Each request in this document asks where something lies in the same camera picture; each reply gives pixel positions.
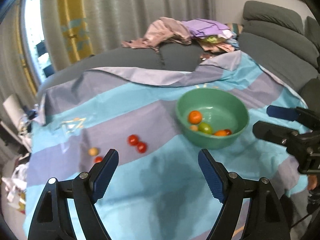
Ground black cable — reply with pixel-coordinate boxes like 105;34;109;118
289;211;312;229

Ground green lime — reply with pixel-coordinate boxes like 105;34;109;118
198;122;213;134

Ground blue and purple striped blanket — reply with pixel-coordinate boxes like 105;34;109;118
23;51;309;240

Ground grey curtain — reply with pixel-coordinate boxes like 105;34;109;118
0;0;245;100

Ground yellow patterned curtain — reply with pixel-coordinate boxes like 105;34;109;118
56;0;94;64

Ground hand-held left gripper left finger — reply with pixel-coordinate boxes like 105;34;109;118
27;149;119;240

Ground person's right hand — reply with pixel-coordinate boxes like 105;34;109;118
307;174;320;192

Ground pink cloth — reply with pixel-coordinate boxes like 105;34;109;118
121;17;193;53

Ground white rectangular box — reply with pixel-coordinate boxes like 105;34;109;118
2;94;23;120

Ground clutter pile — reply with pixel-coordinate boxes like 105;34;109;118
17;104;40;135

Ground purple cloth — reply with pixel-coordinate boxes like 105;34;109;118
181;19;237;39

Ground green plastic bowl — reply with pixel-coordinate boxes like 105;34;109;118
175;88;250;150

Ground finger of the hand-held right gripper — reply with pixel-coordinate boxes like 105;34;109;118
266;106;320;130
252;121;300;145

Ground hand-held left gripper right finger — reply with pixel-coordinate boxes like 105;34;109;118
197;149;292;240

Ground grey sofa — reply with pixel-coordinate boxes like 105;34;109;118
36;0;320;100

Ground striped cushion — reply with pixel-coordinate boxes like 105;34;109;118
225;23;244;34

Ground white plastic bags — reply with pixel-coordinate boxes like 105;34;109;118
1;162;28;203

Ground patterned colourful cloth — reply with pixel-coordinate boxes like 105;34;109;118
197;35;240;54

